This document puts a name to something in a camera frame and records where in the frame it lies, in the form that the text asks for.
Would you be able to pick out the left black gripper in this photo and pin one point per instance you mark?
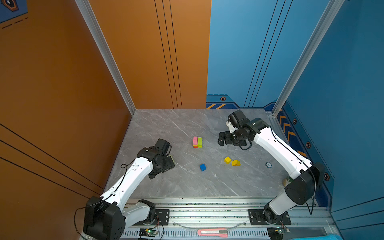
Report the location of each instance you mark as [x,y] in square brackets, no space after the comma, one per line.
[169,164]

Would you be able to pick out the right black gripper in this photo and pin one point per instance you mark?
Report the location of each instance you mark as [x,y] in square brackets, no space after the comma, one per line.
[226,140]

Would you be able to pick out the blue wood block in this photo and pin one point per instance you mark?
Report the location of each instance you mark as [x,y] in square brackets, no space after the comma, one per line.
[203,167]

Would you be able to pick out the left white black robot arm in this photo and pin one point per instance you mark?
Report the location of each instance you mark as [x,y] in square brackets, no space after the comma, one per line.
[104,218]

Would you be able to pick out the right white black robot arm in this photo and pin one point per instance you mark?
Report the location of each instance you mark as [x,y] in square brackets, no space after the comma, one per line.
[307,177]

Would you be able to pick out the yellow cube block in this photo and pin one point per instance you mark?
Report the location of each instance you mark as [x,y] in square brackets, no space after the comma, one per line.
[227,160]

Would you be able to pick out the yellow wedge block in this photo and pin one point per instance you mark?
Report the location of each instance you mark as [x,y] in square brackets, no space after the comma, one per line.
[236,163]

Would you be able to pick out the green circuit board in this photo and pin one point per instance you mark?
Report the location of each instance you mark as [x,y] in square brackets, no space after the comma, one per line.
[148,234]

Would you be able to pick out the pink utility knife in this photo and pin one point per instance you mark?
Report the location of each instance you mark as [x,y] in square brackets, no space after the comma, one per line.
[222,233]

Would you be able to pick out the right small circuit board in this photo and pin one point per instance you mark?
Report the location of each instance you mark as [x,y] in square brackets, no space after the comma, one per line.
[282,231]

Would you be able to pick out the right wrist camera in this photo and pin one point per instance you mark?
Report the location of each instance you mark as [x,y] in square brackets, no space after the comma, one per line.
[236,120]

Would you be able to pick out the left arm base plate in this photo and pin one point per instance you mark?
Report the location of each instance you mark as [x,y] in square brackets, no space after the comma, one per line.
[162,215]

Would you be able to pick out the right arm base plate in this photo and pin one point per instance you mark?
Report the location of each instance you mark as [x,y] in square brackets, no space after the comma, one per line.
[257,217]

